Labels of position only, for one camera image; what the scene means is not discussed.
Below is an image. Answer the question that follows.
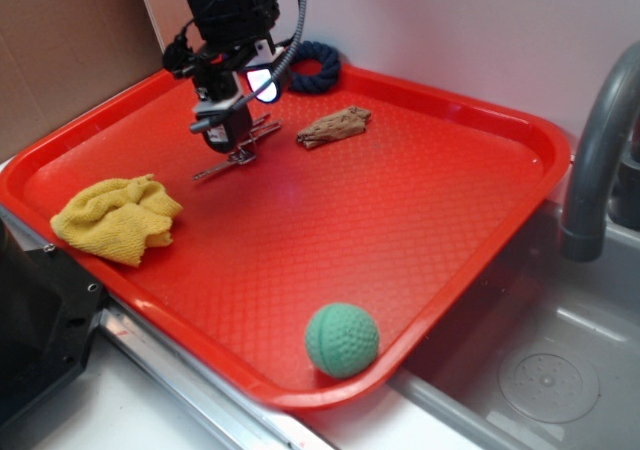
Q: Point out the green rubber ball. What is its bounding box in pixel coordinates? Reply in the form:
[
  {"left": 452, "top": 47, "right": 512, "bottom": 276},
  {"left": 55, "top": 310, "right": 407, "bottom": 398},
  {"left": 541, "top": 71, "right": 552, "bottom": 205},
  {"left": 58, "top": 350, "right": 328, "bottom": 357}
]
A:
[{"left": 304, "top": 303, "right": 380, "bottom": 379}]

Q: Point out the navy blue rope toy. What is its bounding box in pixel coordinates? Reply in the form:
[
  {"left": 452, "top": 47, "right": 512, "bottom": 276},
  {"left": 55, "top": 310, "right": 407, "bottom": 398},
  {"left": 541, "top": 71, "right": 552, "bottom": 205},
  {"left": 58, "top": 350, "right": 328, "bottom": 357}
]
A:
[{"left": 289, "top": 41, "right": 341, "bottom": 95}]

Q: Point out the grey braided cable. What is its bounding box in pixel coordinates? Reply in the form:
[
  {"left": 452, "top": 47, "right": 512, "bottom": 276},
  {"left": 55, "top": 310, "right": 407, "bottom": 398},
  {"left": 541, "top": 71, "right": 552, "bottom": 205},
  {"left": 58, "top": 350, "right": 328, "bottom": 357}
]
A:
[{"left": 230, "top": 0, "right": 308, "bottom": 111}]

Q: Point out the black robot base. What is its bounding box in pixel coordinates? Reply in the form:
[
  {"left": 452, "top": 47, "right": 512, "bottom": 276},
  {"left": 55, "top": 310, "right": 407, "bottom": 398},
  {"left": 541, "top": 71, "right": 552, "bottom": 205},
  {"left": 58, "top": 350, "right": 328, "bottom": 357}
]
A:
[{"left": 1, "top": 225, "right": 106, "bottom": 429}]

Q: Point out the grey faucet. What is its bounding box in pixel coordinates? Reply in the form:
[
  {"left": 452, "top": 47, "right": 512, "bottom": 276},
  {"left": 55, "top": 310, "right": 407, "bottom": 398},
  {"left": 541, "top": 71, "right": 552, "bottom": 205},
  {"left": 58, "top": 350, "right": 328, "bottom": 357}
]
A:
[{"left": 559, "top": 43, "right": 639, "bottom": 262}]

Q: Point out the brown wood piece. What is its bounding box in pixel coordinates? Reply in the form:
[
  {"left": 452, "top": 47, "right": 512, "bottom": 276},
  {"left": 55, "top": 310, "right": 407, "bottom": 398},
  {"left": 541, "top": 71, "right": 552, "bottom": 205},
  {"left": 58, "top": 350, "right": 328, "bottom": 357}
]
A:
[{"left": 296, "top": 106, "right": 372, "bottom": 150}]

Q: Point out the grey plastic sink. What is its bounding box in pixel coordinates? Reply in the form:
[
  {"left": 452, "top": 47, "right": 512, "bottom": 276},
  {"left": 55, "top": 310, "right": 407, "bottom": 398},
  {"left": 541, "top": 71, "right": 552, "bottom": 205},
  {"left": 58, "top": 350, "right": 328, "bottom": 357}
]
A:
[{"left": 390, "top": 204, "right": 639, "bottom": 449}]

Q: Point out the brown cardboard panel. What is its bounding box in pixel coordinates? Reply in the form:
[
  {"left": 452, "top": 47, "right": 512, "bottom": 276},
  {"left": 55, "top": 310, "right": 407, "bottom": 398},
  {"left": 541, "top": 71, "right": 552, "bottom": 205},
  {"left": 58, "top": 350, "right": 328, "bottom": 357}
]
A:
[{"left": 1, "top": 0, "right": 189, "bottom": 160}]

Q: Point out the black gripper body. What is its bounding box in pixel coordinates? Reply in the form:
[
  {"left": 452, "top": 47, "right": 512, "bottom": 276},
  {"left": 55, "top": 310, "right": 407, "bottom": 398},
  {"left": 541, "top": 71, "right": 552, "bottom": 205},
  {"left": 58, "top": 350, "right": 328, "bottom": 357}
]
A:
[{"left": 162, "top": 39, "right": 257, "bottom": 110}]

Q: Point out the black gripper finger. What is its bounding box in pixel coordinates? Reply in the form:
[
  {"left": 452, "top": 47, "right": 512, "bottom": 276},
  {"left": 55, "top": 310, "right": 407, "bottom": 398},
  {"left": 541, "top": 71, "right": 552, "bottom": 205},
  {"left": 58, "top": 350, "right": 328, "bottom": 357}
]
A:
[{"left": 189, "top": 102, "right": 253, "bottom": 153}]

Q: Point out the yellow cloth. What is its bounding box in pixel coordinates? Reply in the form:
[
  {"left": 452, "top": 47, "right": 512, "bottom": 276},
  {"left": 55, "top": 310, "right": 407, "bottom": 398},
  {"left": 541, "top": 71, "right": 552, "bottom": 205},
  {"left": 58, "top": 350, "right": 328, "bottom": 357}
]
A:
[{"left": 50, "top": 174, "right": 183, "bottom": 268}]

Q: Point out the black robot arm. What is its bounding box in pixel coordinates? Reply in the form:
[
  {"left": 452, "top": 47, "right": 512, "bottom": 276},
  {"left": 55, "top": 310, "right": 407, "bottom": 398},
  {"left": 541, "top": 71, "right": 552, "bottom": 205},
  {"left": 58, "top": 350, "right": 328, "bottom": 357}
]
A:
[{"left": 162, "top": 0, "right": 285, "bottom": 154}]

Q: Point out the red plastic tray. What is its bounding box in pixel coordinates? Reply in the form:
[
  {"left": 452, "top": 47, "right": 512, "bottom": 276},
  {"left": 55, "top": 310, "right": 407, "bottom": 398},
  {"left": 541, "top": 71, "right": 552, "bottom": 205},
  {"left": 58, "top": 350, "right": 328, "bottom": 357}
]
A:
[{"left": 1, "top": 66, "right": 570, "bottom": 411}]

